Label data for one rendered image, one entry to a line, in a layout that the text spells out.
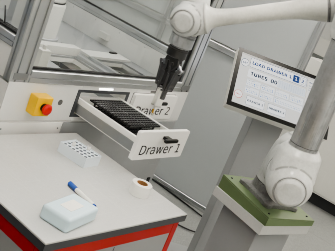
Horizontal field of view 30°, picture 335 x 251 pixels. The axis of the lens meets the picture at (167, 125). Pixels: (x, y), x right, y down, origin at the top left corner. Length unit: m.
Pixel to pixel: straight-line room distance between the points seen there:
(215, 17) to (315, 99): 0.42
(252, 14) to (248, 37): 1.83
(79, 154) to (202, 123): 2.06
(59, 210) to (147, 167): 1.25
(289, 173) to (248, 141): 1.00
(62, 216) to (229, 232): 0.92
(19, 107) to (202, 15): 0.69
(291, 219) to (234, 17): 0.78
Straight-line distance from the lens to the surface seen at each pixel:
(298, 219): 2.40
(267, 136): 3.07
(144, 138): 2.16
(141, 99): 2.59
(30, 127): 2.26
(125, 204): 1.98
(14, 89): 2.14
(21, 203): 1.77
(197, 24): 2.04
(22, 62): 2.11
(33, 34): 2.09
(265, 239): 2.41
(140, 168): 2.87
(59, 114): 2.32
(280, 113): 2.96
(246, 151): 3.08
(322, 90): 2.08
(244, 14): 2.11
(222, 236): 2.47
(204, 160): 4.10
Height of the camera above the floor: 1.58
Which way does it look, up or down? 16 degrees down
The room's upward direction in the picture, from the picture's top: 22 degrees clockwise
